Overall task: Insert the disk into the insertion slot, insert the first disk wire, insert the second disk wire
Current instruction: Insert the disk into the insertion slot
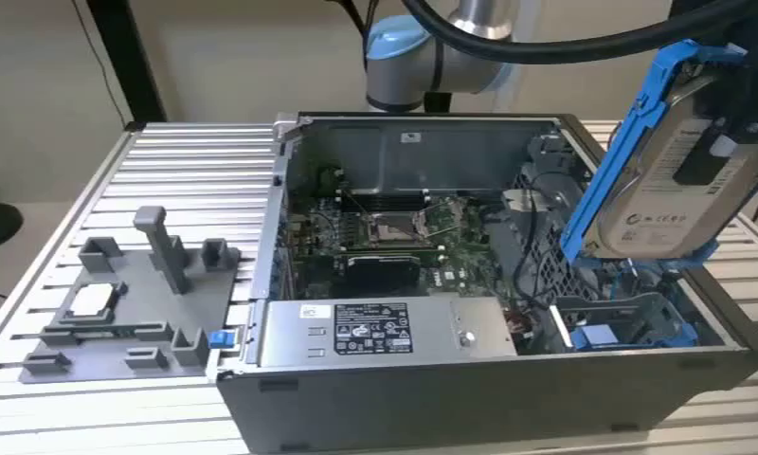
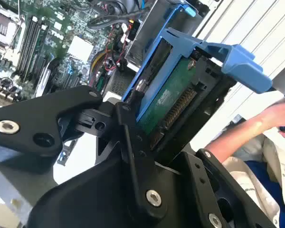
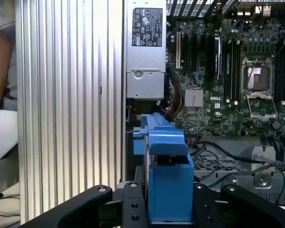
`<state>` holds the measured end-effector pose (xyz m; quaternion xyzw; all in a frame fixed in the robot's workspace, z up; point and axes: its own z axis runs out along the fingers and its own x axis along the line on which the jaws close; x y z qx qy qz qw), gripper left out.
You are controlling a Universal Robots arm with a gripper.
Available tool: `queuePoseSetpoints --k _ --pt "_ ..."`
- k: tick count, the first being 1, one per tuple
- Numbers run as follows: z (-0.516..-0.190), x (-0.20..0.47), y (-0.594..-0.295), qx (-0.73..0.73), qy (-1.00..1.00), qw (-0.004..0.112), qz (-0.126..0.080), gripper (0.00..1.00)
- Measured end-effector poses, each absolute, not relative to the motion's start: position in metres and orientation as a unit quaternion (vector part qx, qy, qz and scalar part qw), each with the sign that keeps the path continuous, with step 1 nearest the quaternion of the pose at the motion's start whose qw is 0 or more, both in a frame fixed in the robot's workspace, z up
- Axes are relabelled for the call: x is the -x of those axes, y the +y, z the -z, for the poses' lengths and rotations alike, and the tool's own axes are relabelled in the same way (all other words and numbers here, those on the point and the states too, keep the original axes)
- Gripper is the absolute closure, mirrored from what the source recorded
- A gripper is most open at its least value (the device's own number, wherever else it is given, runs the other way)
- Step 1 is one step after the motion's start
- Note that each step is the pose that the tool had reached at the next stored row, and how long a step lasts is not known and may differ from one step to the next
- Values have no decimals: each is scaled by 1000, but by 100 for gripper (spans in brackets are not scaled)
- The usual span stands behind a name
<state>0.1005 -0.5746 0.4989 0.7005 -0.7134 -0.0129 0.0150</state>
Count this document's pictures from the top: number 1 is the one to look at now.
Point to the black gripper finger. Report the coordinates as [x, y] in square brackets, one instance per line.
[702, 158]

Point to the hard disk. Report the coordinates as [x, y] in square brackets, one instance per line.
[644, 189]

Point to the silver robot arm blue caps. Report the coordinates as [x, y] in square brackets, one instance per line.
[404, 71]

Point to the metal disk bay cage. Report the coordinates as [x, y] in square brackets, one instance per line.
[544, 265]

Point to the blue disk carrier in bay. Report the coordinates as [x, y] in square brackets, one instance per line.
[594, 337]

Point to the green motherboard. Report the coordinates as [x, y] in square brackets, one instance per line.
[462, 265]

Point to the black RAM slots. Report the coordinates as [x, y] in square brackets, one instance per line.
[386, 199]

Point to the CPU socket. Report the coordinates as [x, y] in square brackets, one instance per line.
[395, 230]

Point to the black graphics card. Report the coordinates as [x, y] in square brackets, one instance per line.
[383, 275]

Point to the black open PC case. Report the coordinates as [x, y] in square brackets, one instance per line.
[418, 407]

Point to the silver power supply unit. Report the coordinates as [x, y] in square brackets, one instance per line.
[291, 336]

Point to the blue case latch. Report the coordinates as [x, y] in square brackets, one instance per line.
[222, 339]

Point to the grey parts rack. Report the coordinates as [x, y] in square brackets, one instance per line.
[153, 294]

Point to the silver CPU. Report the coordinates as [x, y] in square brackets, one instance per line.
[94, 301]

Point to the silver case corner bracket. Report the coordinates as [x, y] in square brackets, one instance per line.
[287, 127]

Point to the black upright post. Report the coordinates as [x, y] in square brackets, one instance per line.
[133, 61]

